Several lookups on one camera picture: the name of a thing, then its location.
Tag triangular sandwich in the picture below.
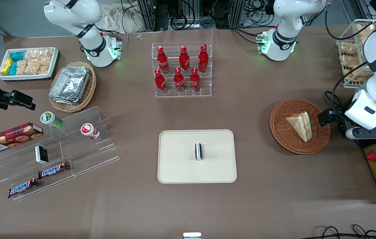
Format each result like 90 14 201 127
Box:
286 111 312 142

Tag white rectangular snack tray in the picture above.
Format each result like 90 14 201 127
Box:
0 47 59 82

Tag round brown wicker basket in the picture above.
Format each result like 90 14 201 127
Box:
270 99 331 155

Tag oval tan wicker basket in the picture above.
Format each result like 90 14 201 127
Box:
48 61 97 113

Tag beige rectangular tray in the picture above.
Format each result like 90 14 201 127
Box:
157 129 237 184

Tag clear bag of crackers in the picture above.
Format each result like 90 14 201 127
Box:
37 60 53 75
25 49 54 63
16 59 39 76

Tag yellow snack packet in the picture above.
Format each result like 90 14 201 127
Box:
0 57 14 75

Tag red tartan cookie box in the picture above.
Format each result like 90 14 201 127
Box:
0 122 44 155

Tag green lidded cup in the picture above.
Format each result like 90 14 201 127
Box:
40 111 64 129

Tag bagged bread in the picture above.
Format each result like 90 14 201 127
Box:
338 40 361 58
340 56 374 82

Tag stacked aluminium foil trays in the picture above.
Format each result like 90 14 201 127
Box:
49 66 91 105

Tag red lidded cup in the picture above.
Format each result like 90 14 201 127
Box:
80 123 101 140

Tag brown Snickers bar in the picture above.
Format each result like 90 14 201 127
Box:
38 161 70 180
8 178 39 199

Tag clear acrylic stepped shelf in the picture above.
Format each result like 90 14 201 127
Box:
0 106 121 202

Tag clear acrylic bottle rack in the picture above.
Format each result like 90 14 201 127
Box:
151 42 213 98

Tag crumpled white cloth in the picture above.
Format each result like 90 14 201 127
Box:
100 4 146 34

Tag red cola bottle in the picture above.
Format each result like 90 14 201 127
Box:
173 68 186 93
189 67 201 93
154 69 167 94
157 46 170 74
179 45 190 74
198 44 209 74

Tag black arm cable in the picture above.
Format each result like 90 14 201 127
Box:
324 5 376 117

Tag white wire basket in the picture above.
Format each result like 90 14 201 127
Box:
335 19 376 89

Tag black floor cables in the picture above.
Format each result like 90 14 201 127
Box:
308 225 376 239

